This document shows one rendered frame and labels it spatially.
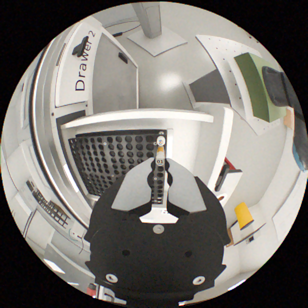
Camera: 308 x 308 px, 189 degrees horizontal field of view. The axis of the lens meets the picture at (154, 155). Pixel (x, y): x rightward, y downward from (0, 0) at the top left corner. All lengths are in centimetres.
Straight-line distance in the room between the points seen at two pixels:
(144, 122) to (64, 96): 20
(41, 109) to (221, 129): 31
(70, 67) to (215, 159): 35
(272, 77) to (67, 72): 51
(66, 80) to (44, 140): 13
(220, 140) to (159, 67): 103
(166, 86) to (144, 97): 24
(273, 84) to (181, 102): 92
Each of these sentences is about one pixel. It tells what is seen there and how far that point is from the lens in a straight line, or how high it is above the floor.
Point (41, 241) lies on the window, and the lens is 29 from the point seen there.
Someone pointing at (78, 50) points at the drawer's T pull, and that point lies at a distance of 28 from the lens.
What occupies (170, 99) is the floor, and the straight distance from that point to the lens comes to 107.
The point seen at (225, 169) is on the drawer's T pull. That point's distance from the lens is 23.
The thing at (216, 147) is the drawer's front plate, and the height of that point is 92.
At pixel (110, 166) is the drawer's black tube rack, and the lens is 22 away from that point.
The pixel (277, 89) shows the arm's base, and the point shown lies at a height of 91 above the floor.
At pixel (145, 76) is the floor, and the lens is 112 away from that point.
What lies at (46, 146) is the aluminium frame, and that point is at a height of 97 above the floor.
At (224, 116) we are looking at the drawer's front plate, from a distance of 16.
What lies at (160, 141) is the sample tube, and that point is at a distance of 16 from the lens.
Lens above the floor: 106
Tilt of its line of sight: 62 degrees down
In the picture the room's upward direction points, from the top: 172 degrees counter-clockwise
